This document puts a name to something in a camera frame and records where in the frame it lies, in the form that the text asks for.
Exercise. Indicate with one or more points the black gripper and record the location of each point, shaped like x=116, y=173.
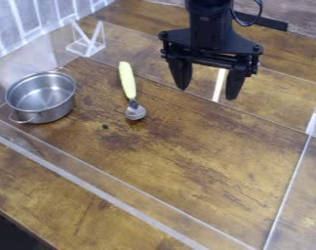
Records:
x=236, y=54

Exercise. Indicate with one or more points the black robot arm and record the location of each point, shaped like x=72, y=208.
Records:
x=212, y=16

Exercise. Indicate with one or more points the black bar on table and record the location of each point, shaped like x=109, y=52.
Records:
x=252, y=19

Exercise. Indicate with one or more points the small steel pot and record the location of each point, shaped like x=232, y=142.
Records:
x=43, y=97

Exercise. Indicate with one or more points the clear acrylic front panel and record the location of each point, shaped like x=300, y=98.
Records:
x=169, y=219

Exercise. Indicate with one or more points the clear acrylic panel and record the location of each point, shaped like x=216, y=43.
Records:
x=169, y=219
x=294, y=230

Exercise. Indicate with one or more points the clear acrylic right panel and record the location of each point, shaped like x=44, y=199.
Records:
x=294, y=230

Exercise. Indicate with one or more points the green handled metal spoon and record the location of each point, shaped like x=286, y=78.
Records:
x=136, y=111

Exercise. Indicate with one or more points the clear acrylic triangle bracket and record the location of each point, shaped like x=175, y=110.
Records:
x=87, y=46

